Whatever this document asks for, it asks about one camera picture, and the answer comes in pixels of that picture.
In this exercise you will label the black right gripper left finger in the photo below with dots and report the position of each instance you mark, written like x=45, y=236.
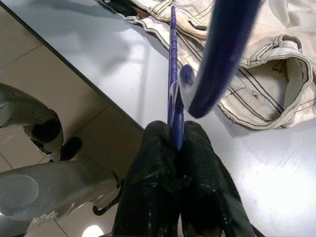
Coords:
x=150, y=187

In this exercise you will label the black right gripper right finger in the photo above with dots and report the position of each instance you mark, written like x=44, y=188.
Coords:
x=207, y=192

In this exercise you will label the cream denim jacket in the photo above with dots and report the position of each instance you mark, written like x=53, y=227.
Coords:
x=271, y=81

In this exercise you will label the purple plastic hanger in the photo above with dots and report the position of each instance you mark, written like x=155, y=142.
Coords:
x=222, y=61

